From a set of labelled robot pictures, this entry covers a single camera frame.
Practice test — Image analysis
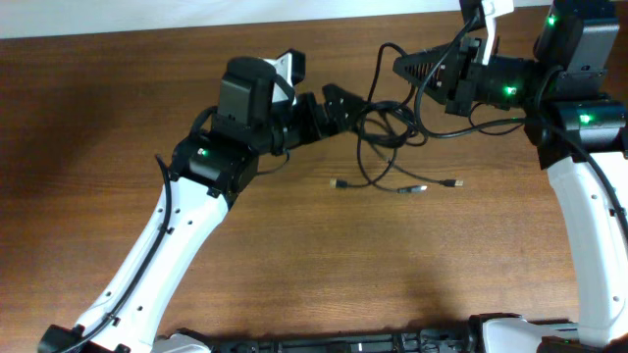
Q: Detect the black cable bundle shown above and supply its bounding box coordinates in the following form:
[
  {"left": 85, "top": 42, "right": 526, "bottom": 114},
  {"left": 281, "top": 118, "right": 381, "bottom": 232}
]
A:
[{"left": 329, "top": 42, "right": 465, "bottom": 195}]

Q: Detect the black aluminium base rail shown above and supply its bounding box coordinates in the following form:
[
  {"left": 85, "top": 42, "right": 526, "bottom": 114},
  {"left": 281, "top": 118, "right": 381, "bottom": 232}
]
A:
[{"left": 151, "top": 312, "right": 580, "bottom": 353}]

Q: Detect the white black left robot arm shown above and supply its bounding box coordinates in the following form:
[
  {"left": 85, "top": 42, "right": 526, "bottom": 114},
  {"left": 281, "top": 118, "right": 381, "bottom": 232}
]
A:
[{"left": 37, "top": 50, "right": 367, "bottom": 352}]

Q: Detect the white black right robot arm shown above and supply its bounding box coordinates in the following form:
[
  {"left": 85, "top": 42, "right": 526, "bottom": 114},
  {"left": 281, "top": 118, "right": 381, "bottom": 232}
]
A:
[{"left": 393, "top": 1, "right": 627, "bottom": 352}]

